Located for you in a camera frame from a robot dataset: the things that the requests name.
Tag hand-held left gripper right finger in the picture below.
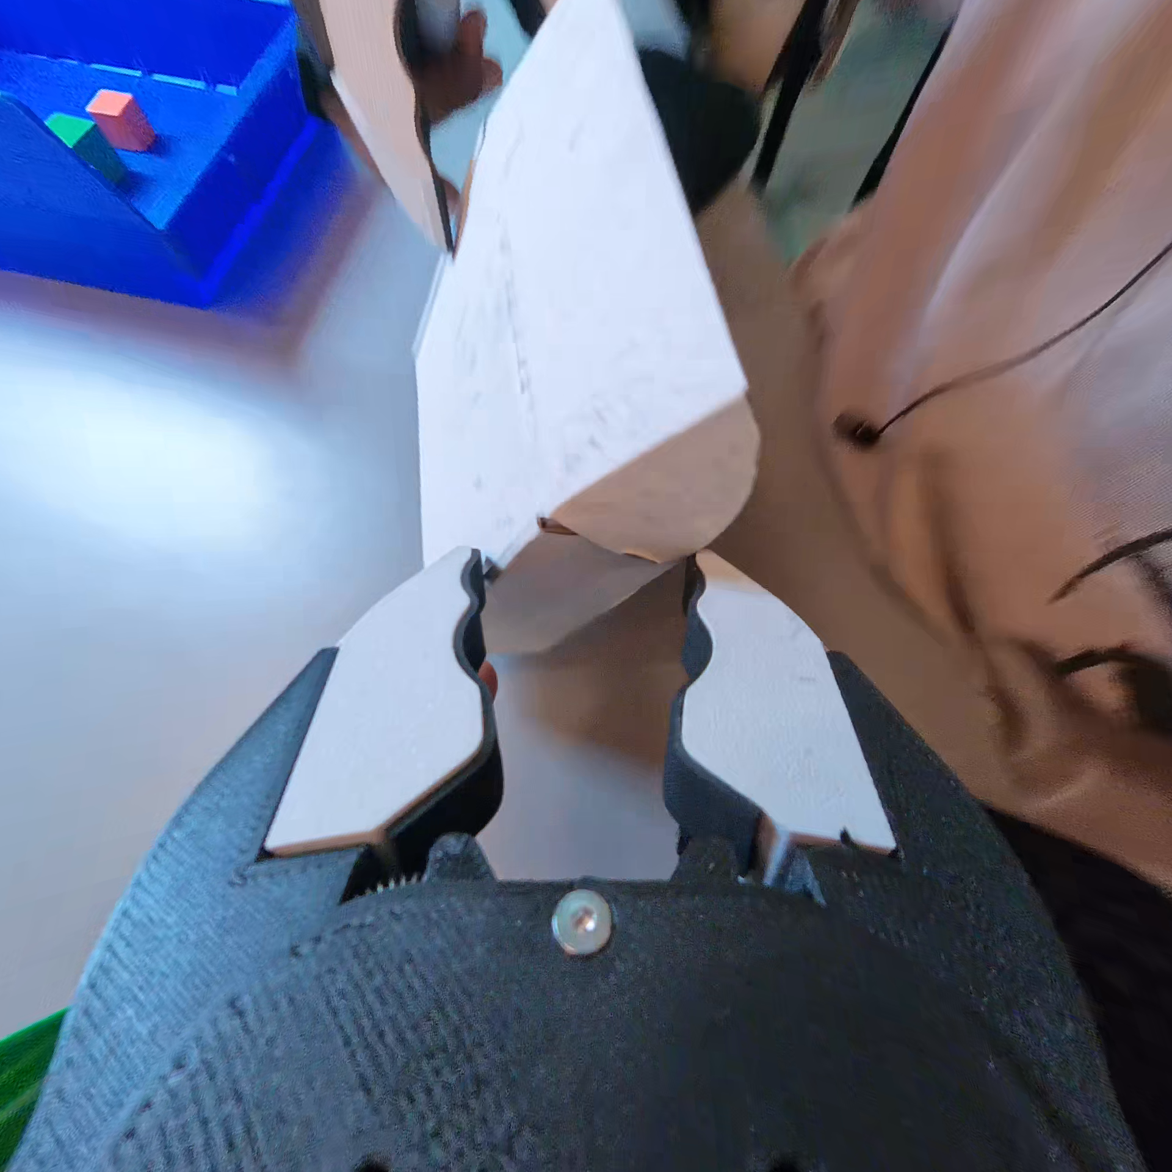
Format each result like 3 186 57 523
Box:
663 552 897 887

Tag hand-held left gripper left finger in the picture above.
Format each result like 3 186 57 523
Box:
260 547 504 879

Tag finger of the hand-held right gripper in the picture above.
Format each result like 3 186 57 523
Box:
296 0 458 255
414 0 762 655

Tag blue plastic box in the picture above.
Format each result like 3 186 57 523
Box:
0 0 359 310

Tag red cube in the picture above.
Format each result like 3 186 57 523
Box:
83 88 158 153

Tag green cube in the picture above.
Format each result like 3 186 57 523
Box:
44 112 128 184

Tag person's dark trousers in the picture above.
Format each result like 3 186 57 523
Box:
983 805 1172 1172

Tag green sheet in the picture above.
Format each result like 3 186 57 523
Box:
0 1005 72 1150

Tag black neck strap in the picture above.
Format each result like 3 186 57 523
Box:
749 0 955 209

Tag thin black cord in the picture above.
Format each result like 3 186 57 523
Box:
833 245 1172 452

